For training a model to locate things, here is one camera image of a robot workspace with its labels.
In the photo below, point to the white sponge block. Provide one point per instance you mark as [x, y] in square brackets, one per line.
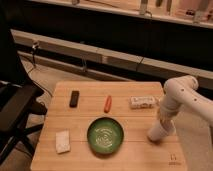
[62, 142]

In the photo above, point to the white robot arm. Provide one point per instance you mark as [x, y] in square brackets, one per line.
[182, 91]

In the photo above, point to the green bowl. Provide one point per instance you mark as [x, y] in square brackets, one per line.
[105, 135]

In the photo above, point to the white wrapped packet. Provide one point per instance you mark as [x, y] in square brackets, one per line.
[142, 102]

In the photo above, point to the orange carrot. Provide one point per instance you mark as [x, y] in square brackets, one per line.
[108, 104]

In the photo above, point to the black office chair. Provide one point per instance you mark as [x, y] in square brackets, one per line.
[18, 94]

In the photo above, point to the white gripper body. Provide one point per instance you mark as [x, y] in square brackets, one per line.
[167, 111]

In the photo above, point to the black rectangular block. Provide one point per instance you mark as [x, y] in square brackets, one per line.
[74, 98]

